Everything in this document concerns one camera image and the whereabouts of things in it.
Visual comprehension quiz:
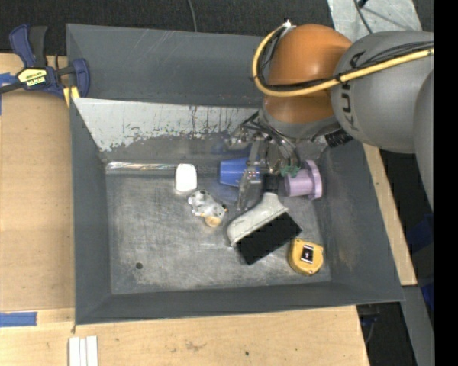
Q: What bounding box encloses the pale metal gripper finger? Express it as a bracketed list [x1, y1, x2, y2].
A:
[250, 170, 264, 207]
[236, 167, 255, 211]

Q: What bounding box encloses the blue plastic cup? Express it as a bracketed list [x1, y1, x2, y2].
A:
[218, 157, 253, 188]

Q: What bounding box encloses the white brush with black bristles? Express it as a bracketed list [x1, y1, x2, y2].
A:
[225, 191, 304, 266]

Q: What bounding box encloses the purple plastic spool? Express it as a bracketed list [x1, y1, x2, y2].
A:
[282, 159, 324, 201]

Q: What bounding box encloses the white plastic cap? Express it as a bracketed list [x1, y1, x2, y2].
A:
[174, 162, 198, 194]

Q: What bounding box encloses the yellow tape measure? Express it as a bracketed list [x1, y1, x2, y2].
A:
[287, 237, 325, 277]

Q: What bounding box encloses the grey metal bin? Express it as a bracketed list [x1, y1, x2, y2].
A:
[64, 23, 406, 326]

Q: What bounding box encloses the clear plastic tube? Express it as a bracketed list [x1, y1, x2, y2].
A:
[105, 160, 177, 175]

